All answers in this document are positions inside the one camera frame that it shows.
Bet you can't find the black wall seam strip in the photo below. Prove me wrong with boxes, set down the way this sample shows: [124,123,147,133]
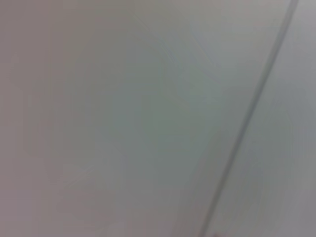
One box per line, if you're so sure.
[200,0,300,237]

